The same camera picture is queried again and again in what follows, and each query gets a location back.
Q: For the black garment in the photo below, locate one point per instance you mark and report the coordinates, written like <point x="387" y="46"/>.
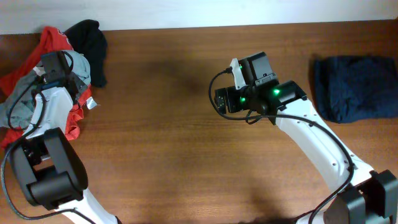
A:
<point x="86" y="38"/>

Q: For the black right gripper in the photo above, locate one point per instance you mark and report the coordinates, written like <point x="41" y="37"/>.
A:
<point x="233" y="104"/>

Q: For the folded dark navy garment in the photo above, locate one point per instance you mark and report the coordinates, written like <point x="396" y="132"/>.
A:
<point x="352" y="88"/>

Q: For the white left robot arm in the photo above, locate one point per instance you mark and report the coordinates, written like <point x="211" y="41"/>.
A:
<point x="46" y="166"/>

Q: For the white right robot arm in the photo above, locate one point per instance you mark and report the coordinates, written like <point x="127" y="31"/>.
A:
<point x="358" y="194"/>

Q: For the red printed t-shirt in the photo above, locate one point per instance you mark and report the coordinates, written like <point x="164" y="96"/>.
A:
<point x="51" y="40"/>

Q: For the light grey-blue t-shirt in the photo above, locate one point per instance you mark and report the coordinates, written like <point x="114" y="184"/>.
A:
<point x="24" y="108"/>

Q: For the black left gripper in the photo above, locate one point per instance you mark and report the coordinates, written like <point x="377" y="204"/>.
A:
<point x="74" y="78"/>

